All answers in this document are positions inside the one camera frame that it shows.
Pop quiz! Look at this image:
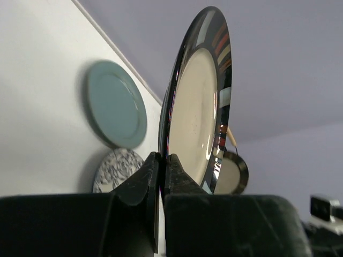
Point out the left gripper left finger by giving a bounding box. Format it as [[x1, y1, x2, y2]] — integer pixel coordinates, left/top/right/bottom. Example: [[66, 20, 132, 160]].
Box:
[[1, 152, 160, 256]]

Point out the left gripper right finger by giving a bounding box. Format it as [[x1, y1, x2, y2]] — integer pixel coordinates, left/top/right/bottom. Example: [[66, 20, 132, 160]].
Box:
[[163, 154, 312, 256]]

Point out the large black striped plate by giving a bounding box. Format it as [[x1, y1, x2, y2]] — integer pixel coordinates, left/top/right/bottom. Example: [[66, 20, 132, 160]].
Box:
[[214, 148, 249, 194]]

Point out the small black striped plate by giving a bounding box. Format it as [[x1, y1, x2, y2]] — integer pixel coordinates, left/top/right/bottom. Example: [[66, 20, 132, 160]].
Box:
[[159, 6, 234, 194]]

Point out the blue floral plate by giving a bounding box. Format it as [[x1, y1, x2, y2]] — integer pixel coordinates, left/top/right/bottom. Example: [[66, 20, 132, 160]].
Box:
[[92, 148, 144, 193]]

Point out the teal plate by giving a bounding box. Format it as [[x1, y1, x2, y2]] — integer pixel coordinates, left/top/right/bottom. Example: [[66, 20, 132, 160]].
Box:
[[86, 60, 147, 148]]

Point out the black wire dish rack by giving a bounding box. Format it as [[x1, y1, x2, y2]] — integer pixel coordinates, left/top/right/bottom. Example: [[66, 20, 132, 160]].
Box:
[[227, 126, 238, 154]]

